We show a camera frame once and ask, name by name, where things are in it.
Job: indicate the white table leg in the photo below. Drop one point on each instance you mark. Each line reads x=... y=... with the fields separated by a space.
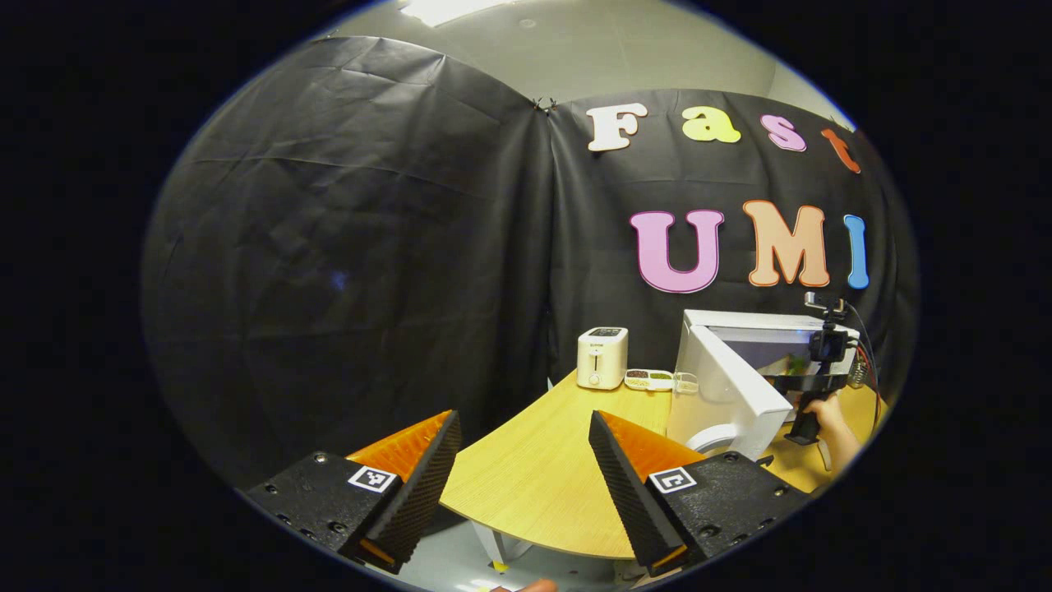
x=497 y=543

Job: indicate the black backdrop cloth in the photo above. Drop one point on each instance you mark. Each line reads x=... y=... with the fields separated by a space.
x=329 y=247

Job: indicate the white toaster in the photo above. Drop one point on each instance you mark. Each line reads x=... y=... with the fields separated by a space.
x=602 y=358

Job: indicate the white divided condiment dish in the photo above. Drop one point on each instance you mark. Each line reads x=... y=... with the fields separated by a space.
x=649 y=380

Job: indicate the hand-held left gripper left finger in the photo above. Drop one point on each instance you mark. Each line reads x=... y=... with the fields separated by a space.
x=427 y=485

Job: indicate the white microwave oven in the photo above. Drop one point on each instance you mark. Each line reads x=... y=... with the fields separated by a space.
x=731 y=386

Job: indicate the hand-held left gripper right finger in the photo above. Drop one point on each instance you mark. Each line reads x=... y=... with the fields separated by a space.
x=629 y=493

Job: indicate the ceiling light panel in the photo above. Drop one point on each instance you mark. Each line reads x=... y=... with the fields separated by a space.
x=448 y=10

